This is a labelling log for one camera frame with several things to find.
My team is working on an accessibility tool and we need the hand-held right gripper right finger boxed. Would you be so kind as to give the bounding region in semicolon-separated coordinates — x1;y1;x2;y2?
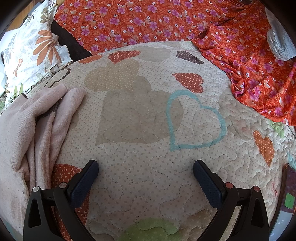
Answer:
194;160;270;241

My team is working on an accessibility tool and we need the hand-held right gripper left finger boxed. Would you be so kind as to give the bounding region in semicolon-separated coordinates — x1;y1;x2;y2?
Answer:
23;160;100;241

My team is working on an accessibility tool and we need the pale pink small garment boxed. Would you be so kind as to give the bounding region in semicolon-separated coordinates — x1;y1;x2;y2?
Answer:
0;83;86;232

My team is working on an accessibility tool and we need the smartphone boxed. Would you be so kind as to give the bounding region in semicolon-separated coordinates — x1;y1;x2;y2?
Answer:
269;163;296;241

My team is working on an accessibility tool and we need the quilted heart-print blanket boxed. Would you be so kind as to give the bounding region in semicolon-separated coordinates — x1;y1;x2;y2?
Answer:
28;40;296;241

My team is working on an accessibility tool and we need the white floral pillow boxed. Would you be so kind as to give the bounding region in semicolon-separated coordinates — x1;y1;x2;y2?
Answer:
0;0;73;109

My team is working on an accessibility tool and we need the grey fluffy cloth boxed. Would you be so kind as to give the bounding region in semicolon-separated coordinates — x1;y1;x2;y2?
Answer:
265;9;296;61

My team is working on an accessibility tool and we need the orange floral cloth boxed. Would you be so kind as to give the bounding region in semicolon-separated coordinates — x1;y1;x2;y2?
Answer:
54;0;296;127

